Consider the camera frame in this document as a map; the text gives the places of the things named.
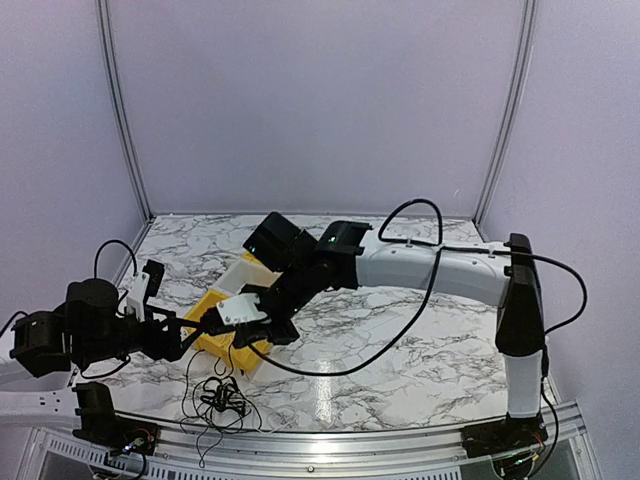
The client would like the white plastic bin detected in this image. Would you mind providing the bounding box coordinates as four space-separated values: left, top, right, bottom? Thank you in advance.
212 258 280 296

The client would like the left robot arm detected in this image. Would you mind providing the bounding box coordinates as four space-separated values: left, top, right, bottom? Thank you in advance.
1 262 206 445

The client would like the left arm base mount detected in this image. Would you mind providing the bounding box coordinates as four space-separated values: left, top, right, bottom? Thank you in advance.
72 416 159 456

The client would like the black cable bundle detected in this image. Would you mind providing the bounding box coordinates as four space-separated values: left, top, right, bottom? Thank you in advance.
179 349 264 469

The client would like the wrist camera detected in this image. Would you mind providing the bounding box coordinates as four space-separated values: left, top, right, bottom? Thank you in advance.
123 260 165 322
200 293 268 333

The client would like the right aluminium corner post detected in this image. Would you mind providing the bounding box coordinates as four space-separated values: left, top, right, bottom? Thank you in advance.
473 0 538 229

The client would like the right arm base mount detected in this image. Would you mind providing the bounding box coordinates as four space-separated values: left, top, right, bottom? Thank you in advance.
461 417 548 458

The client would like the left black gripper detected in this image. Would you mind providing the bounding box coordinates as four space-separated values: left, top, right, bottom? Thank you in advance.
77 304 205 366

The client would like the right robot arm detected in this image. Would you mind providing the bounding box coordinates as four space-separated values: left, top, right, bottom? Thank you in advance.
222 212 588 448

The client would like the aluminium corner post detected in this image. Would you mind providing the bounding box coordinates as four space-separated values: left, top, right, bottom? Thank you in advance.
95 0 154 222
473 0 538 229

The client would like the left aluminium corner post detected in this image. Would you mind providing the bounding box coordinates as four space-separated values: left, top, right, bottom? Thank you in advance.
95 0 154 222

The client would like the yellow plastic bin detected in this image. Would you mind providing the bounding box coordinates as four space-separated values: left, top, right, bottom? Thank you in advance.
242 252 262 265
185 290 262 374

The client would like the aluminium front frame rail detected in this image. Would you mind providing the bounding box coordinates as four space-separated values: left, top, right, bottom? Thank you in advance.
2 403 602 479

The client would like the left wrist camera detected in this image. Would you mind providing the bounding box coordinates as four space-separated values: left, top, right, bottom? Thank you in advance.
123 260 165 322

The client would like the far yellow plastic bin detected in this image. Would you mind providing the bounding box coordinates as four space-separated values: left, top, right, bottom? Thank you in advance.
242 252 262 265

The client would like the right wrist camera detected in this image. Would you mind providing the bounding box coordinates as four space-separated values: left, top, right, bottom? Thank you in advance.
200 293 268 333

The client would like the near yellow plastic bin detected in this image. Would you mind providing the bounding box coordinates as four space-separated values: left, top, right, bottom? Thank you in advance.
185 290 262 374

